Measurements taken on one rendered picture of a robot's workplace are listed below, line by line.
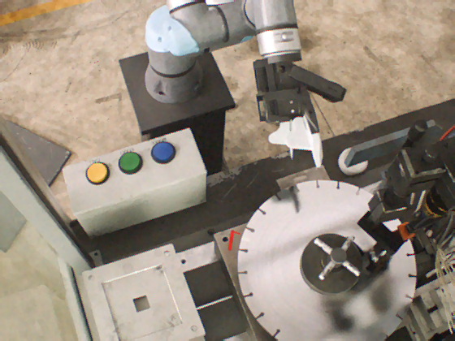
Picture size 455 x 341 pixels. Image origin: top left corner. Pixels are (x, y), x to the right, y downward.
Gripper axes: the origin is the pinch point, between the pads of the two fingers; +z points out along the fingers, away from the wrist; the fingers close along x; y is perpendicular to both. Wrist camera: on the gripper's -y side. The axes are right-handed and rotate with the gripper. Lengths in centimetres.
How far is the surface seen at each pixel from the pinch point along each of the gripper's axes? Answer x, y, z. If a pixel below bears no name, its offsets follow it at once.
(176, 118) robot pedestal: -36.5, 20.6, -11.1
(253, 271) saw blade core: 6.0, 14.1, 15.8
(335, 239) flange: 5.5, -1.6, 13.4
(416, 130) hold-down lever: 29.8, -5.8, -6.4
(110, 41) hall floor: -154, 42, -53
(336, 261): 12.0, 0.9, 15.2
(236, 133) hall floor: -119, -7, 1
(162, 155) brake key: -12.9, 25.5, -4.8
